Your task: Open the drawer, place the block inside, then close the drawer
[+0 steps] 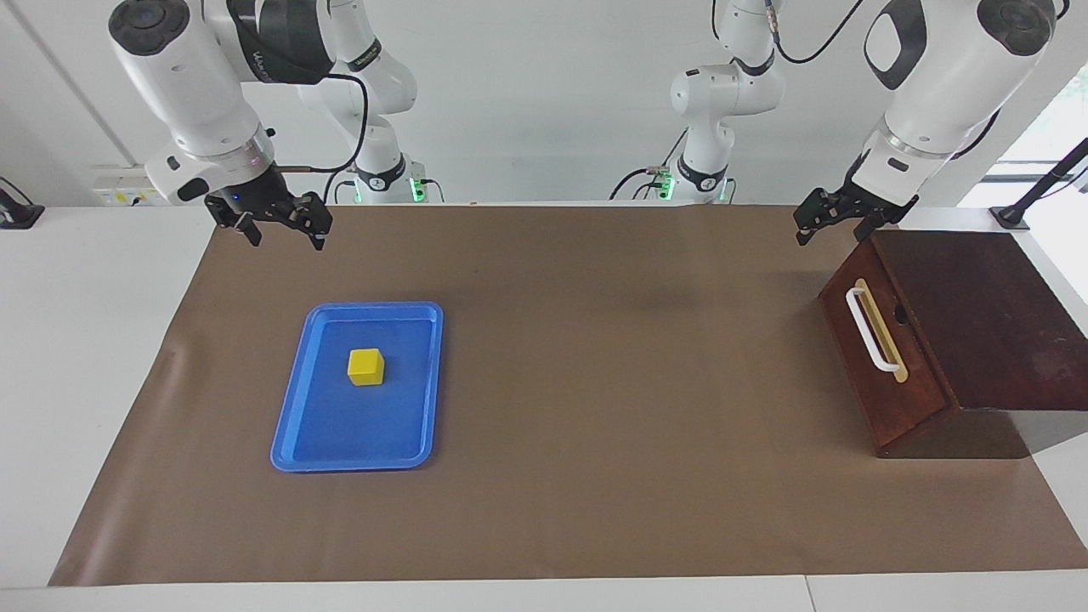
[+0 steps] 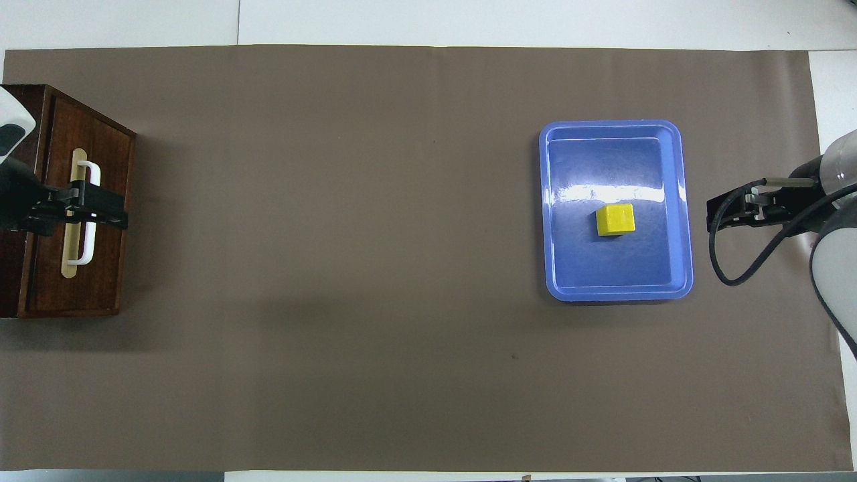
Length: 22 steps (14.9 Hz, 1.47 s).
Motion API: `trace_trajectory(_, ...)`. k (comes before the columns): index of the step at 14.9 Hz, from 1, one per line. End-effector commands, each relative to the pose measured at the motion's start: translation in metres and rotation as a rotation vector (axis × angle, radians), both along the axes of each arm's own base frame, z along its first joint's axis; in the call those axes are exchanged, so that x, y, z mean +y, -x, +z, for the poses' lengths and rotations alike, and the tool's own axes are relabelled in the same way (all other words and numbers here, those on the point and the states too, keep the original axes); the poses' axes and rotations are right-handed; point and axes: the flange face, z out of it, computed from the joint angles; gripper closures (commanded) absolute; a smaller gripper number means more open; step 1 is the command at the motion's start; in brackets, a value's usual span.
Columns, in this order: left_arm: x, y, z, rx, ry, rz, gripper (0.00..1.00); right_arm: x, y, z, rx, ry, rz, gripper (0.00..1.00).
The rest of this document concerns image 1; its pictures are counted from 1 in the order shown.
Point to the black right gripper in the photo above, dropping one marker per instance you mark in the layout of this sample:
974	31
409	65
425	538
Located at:
263	197

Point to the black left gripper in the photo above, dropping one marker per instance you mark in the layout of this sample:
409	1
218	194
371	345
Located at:
858	202

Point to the yellow block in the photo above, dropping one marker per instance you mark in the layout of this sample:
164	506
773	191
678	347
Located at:
365	367

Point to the dark wooden cabinet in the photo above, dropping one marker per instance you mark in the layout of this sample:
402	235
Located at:
977	314

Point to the blue plastic tray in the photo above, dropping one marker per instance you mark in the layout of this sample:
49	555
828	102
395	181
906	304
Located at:
357	425

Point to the brown table mat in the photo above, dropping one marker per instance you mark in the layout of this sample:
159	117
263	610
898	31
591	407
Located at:
595	382

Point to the white wall socket box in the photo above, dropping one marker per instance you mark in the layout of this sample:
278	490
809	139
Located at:
136	185

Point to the black camera stand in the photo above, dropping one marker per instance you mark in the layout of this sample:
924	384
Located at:
1041	185

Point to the black clamp mount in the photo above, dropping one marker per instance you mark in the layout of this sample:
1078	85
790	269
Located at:
15	214

